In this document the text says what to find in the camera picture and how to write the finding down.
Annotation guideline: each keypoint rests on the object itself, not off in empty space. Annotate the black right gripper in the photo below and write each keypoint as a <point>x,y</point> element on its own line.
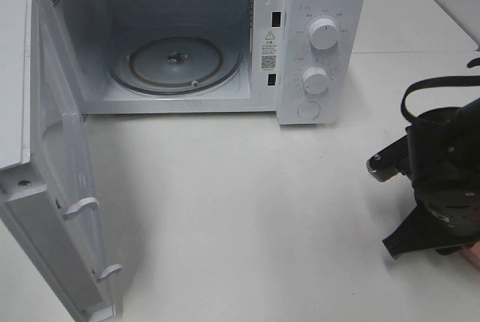
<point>442,227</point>

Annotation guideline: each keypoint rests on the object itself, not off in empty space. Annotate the pink round plate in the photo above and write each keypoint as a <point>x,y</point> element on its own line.
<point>472,254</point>

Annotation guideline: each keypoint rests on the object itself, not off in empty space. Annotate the round white door-release button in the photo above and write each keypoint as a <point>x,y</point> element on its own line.
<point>309,110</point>

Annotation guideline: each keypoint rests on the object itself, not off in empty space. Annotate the white timer knob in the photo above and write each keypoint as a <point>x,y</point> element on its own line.
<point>315,81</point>

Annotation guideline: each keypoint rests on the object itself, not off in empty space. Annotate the white microwave door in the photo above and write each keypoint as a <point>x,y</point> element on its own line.
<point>49,201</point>

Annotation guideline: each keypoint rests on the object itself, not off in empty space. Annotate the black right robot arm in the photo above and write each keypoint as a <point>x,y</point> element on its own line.
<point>441,160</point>

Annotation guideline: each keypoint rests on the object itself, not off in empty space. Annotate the upper white power knob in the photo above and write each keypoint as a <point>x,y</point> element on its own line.
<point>323,33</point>

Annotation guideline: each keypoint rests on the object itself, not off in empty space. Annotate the white microwave oven body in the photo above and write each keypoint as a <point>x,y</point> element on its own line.
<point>100,30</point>

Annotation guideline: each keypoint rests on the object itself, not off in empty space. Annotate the white warning label sticker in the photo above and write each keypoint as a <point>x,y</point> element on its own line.
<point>268,49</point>

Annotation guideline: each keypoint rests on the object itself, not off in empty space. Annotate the glass microwave turntable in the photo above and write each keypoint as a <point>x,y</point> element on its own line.
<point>175,65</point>

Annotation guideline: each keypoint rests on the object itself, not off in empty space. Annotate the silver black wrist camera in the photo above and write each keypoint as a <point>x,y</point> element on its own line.
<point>390,161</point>

